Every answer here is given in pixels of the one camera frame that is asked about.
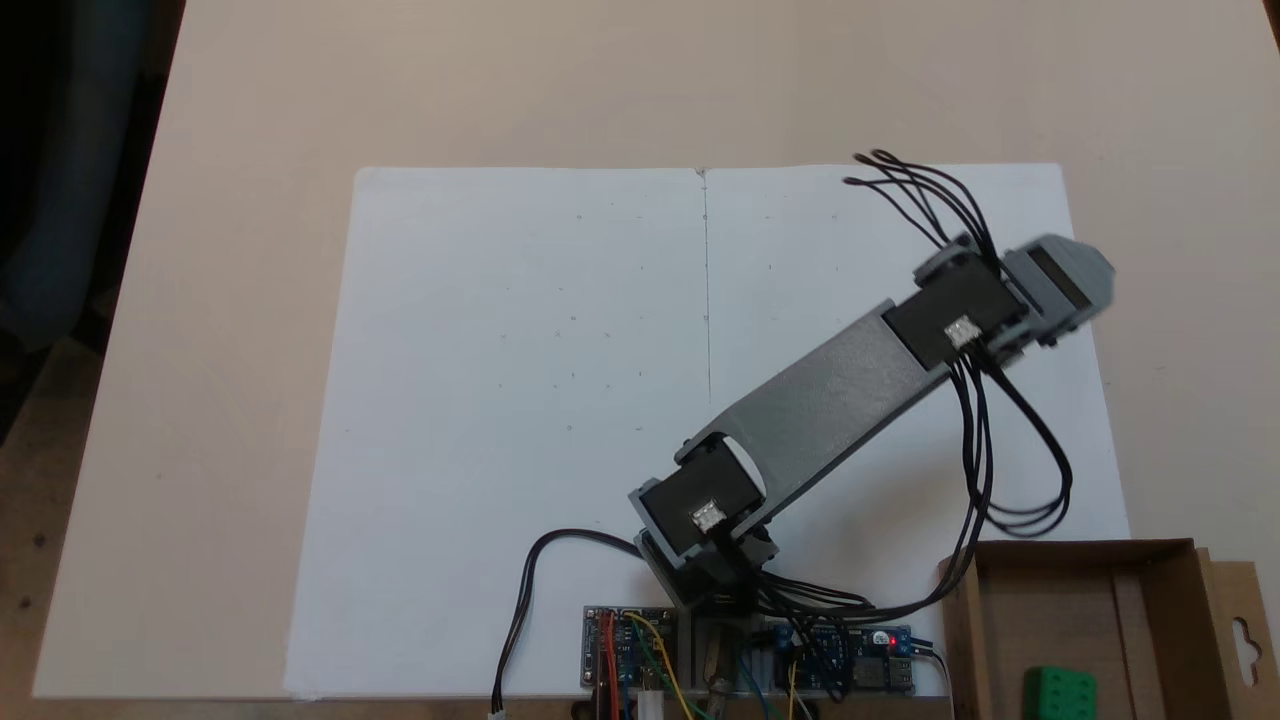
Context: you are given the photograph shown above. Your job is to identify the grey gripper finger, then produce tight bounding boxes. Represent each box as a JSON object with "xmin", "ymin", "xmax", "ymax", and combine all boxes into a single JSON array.
[{"xmin": 1070, "ymin": 240, "xmax": 1117, "ymax": 323}]

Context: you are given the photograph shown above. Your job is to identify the green dice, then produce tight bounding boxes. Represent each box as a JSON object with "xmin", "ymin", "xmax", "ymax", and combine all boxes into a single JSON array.
[{"xmin": 1022, "ymin": 666, "xmax": 1099, "ymax": 720}]

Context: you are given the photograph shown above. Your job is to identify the brown cardboard box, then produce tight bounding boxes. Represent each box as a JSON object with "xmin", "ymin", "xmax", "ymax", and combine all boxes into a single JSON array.
[{"xmin": 938, "ymin": 538, "xmax": 1280, "ymax": 720}]

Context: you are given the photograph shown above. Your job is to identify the blue circuit board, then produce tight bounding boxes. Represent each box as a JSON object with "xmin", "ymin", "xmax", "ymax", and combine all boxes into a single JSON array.
[{"xmin": 775, "ymin": 625, "xmax": 917, "ymax": 696}]

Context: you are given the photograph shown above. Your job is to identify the metal table clamp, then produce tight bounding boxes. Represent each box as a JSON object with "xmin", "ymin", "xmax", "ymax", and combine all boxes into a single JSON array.
[{"xmin": 700, "ymin": 625, "xmax": 738, "ymax": 720}]

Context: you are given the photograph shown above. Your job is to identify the green circuit board red LED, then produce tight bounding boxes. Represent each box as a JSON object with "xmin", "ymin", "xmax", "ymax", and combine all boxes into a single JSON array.
[{"xmin": 583, "ymin": 605, "xmax": 691, "ymax": 697}]

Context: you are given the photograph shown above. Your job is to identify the black gripper motor cable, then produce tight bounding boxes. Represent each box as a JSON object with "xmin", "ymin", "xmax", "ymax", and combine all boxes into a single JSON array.
[{"xmin": 843, "ymin": 149, "xmax": 1003, "ymax": 263}]

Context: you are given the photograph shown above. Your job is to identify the black wrist motor cable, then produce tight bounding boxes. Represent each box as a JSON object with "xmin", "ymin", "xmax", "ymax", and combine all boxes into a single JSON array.
[{"xmin": 950, "ymin": 350, "xmax": 1076, "ymax": 541}]

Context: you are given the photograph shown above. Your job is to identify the yellow wire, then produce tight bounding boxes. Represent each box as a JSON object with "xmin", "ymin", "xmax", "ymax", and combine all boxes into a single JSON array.
[{"xmin": 624, "ymin": 611, "xmax": 701, "ymax": 720}]

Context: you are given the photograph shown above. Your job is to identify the red wire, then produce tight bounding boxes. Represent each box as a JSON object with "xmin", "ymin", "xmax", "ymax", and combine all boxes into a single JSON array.
[{"xmin": 597, "ymin": 612, "xmax": 621, "ymax": 720}]

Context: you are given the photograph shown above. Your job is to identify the black power cable white plug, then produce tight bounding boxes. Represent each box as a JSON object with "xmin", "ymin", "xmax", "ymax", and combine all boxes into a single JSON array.
[{"xmin": 489, "ymin": 529, "xmax": 646, "ymax": 718}]

